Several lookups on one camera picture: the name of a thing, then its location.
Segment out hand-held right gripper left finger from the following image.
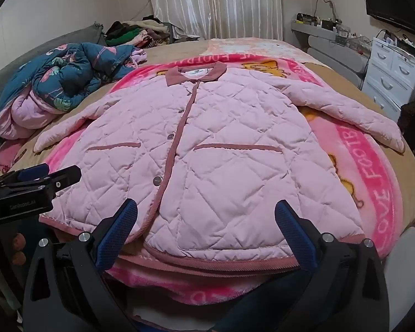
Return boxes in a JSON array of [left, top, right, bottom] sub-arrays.
[[22, 198, 139, 332]]

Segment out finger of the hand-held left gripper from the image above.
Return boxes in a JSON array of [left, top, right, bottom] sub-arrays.
[[38, 165, 82, 191], [0, 165, 51, 189]]

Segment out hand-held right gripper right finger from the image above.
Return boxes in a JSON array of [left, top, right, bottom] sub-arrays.
[[274, 199, 391, 332]]

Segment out pink quilted jacket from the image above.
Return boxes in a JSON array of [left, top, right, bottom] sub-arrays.
[[33, 61, 405, 278]]

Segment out pile of clothes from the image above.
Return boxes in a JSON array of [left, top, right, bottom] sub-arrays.
[[105, 15, 176, 48]]

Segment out dark clothes heap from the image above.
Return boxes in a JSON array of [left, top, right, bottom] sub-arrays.
[[397, 95, 415, 137]]

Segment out person's left hand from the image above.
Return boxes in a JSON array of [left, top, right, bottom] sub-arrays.
[[11, 232, 27, 267]]

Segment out pink printed blanket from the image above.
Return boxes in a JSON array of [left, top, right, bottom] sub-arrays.
[[43, 53, 404, 320]]

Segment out blue floral comforter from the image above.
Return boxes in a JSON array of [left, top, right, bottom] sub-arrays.
[[0, 42, 146, 139]]

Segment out grey headboard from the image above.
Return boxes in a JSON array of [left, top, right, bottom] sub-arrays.
[[0, 24, 107, 111]]

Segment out tan bed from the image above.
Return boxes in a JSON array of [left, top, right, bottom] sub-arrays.
[[0, 36, 415, 239]]

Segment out white drawer cabinet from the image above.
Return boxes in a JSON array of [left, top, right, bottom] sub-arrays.
[[361, 35, 415, 122]]

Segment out pale floral blanket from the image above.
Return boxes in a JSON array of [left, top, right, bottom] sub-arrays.
[[207, 37, 319, 67]]

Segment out white curtain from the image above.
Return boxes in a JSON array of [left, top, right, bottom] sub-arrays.
[[148, 0, 285, 41]]

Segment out grey wall shelf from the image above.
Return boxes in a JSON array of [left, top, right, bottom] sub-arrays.
[[290, 18, 373, 74]]

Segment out black wall television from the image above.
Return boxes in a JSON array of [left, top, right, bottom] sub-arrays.
[[362, 0, 415, 36]]

